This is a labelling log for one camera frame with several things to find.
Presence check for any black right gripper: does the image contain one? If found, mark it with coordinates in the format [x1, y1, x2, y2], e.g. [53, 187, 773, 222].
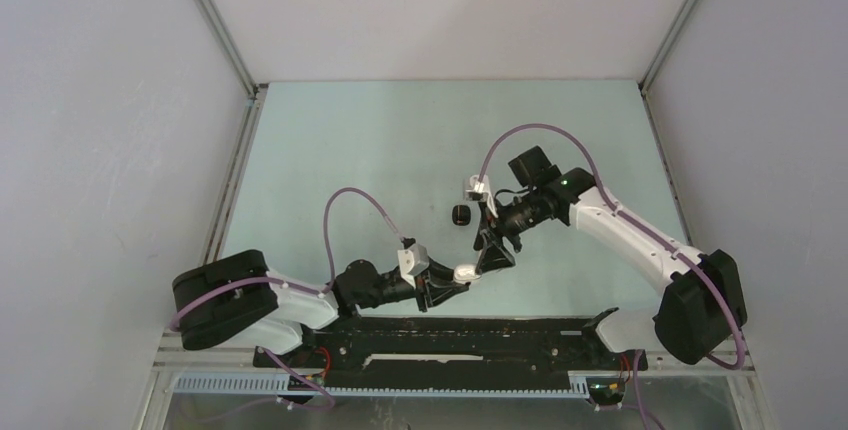
[474, 189, 546, 274]

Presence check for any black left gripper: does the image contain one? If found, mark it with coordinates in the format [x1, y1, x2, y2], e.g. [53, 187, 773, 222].
[356, 254, 468, 312]

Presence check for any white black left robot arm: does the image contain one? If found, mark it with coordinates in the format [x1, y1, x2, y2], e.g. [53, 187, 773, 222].
[169, 244, 481, 367]

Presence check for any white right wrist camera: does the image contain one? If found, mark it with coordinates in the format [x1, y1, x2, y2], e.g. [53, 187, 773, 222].
[463, 174, 497, 215]

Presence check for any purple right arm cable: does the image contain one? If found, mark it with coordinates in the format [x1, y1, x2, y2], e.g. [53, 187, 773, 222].
[478, 123, 748, 371]

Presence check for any grey slotted cable duct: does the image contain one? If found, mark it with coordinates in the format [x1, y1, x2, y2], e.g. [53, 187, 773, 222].
[171, 372, 589, 399]

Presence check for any white charging case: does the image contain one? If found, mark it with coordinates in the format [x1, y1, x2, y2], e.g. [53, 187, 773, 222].
[453, 264, 482, 284]

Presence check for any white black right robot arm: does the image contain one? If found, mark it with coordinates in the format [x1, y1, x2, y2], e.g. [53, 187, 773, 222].
[454, 146, 748, 368]

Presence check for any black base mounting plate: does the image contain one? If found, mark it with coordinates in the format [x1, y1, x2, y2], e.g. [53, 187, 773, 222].
[279, 317, 648, 393]

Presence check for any black gold-trimmed charging case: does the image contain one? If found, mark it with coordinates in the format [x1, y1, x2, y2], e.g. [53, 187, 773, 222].
[451, 204, 472, 227]

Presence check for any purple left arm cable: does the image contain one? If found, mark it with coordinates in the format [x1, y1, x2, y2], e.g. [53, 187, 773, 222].
[168, 187, 409, 334]

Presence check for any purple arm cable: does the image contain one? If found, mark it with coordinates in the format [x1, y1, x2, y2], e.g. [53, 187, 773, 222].
[478, 123, 748, 371]
[168, 187, 409, 334]

